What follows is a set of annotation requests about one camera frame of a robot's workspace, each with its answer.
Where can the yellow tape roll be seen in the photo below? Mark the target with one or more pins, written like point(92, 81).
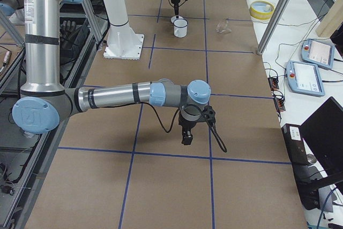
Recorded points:
point(256, 10)

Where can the orange connector module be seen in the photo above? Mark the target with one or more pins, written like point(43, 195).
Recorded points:
point(279, 102)
point(273, 82)

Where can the far blue teach pendant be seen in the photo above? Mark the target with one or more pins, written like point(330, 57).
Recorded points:
point(318, 52)

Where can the black monitor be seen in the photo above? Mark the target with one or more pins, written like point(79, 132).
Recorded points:
point(322, 132)

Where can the near blue teach pendant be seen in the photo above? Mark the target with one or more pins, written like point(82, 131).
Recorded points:
point(304, 78)

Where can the white eraser block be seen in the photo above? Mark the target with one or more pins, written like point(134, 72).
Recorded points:
point(267, 8)

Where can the black desktop computer box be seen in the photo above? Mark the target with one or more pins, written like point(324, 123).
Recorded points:
point(313, 188)

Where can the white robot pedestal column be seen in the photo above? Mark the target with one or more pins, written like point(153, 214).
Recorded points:
point(122, 41)

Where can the blue teach pendant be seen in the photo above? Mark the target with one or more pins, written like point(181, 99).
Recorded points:
point(318, 52)
point(304, 78)

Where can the white enamel cup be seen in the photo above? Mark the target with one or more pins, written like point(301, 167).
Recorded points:
point(180, 27)

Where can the clear plastic funnel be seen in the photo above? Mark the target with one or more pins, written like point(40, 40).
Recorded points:
point(223, 27)

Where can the aluminium frame post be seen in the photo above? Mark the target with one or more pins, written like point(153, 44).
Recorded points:
point(280, 7)

